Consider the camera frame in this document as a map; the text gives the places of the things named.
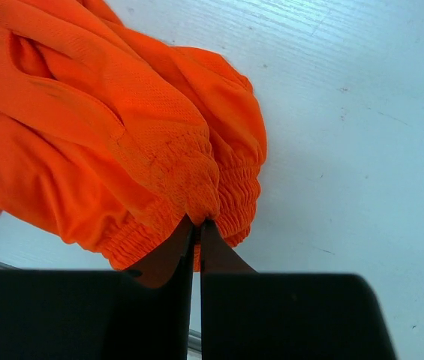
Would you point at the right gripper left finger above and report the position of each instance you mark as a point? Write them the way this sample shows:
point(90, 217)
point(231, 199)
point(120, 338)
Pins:
point(142, 312)

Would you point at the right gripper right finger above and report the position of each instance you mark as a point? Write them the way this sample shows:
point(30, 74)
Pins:
point(250, 315)

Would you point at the orange shorts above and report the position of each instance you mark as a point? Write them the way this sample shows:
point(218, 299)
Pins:
point(109, 137)

